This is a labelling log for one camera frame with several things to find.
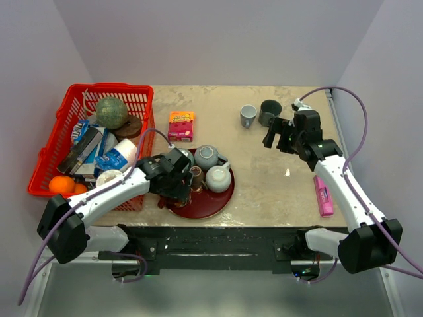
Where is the dark grey mug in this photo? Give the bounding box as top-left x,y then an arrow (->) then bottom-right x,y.
258,100 -> 282,127

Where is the red floral mug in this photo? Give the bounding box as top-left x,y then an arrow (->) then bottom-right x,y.
157,196 -> 191,209

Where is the small grey mug white inside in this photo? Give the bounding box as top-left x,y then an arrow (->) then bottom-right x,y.
240,104 -> 257,129

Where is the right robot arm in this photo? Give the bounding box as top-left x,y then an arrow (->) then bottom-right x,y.
263,110 -> 403,274

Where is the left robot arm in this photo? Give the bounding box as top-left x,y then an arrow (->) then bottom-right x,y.
37,148 -> 192,264

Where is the grey-blue round mug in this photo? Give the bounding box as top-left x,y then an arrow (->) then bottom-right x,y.
194,145 -> 229,172

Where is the white speckled mug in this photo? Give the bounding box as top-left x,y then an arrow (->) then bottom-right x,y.
206,162 -> 232,194

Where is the small brown espresso cup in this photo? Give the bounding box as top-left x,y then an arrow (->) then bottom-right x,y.
190,166 -> 207,192

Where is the dark red round tray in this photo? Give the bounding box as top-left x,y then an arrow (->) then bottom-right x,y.
168,149 -> 235,219

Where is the orange pink sponge box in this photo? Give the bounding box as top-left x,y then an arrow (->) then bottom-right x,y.
167,111 -> 195,142

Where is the white blue paper cup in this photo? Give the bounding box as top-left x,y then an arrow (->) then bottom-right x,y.
95,139 -> 137,172

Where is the brown wooden disc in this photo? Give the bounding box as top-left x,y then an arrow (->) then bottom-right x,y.
113,115 -> 143,139

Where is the pink flat box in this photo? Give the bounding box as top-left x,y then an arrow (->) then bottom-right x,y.
313,176 -> 334,217

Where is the green round melon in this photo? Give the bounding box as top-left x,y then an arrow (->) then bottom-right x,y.
95,96 -> 128,129

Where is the black carton box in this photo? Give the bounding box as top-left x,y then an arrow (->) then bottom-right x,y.
57,127 -> 103,175

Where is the blue candy bag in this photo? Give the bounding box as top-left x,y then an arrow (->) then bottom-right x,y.
70,120 -> 89,147

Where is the red plastic basket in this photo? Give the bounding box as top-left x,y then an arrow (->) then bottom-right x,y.
28,83 -> 155,198

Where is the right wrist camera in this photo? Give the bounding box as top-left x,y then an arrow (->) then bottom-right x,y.
291,98 -> 312,112

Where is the black table front rail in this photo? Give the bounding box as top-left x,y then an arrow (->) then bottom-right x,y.
97,224 -> 351,275

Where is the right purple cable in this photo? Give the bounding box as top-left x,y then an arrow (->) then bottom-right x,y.
297,86 -> 423,281

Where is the purple cable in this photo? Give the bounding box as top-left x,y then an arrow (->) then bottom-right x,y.
17,127 -> 176,306
297,86 -> 423,281

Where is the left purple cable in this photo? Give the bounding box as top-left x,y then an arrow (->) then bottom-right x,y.
17,127 -> 176,306

